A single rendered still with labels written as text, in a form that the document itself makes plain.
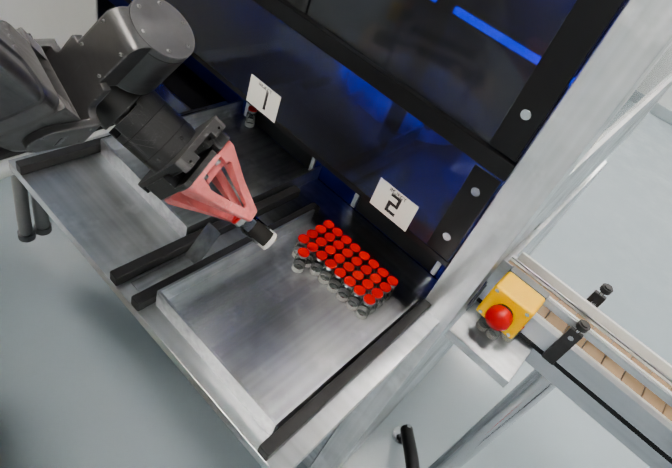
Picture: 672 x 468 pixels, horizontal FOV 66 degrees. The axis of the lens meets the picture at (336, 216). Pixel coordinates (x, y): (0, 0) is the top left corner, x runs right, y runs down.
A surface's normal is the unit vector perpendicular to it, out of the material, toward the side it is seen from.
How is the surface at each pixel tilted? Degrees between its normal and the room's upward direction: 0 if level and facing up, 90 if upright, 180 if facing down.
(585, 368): 90
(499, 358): 0
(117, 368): 0
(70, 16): 90
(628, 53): 90
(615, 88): 90
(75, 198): 0
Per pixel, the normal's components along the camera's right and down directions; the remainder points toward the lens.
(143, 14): 0.73, -0.36
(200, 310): 0.29, -0.70
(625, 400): -0.64, 0.36
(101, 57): -0.44, 0.27
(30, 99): 0.54, 0.82
